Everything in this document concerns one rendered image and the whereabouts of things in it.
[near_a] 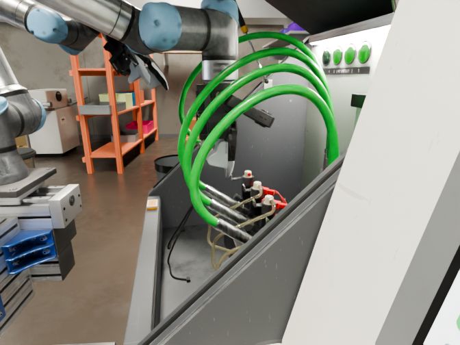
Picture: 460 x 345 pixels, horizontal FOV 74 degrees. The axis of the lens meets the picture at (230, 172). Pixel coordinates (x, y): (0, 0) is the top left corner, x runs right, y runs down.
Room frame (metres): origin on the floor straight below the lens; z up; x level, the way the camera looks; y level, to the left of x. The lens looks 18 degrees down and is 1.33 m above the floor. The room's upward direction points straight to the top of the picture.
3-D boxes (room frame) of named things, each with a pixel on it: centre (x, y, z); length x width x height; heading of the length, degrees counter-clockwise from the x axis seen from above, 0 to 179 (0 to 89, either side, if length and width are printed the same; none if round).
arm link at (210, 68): (0.67, 0.02, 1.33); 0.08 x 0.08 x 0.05
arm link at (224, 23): (0.67, 0.02, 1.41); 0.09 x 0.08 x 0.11; 127
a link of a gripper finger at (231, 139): (0.65, 0.00, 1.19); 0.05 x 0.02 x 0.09; 11
